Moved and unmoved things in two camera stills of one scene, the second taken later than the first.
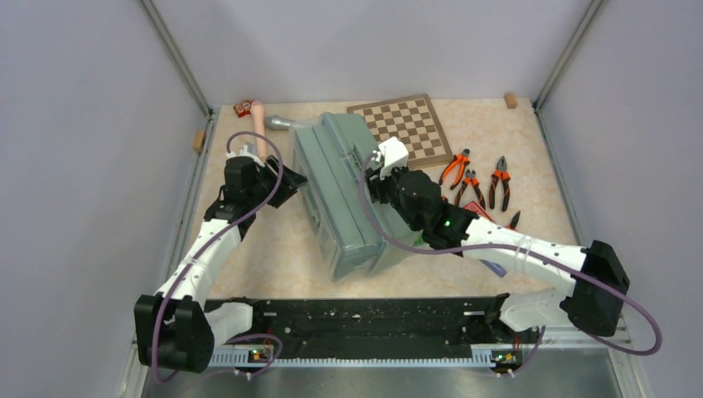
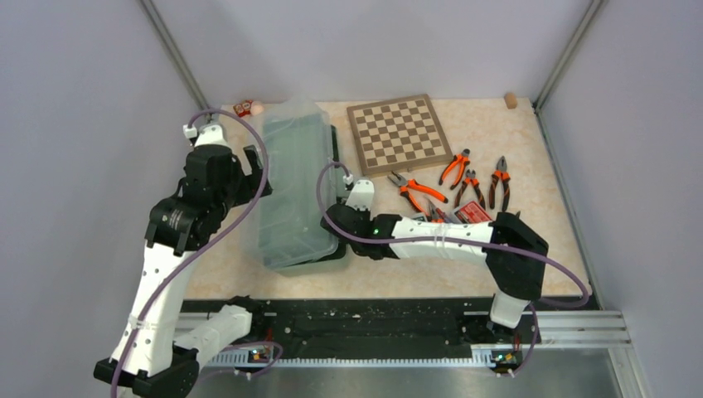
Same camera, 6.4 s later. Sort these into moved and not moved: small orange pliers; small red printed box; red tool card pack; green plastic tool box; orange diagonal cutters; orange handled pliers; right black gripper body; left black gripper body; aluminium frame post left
Moved: green plastic tool box; right black gripper body; left black gripper body
Not moved: aluminium frame post left; orange handled pliers; red tool card pack; orange diagonal cutters; small orange pliers; small red printed box
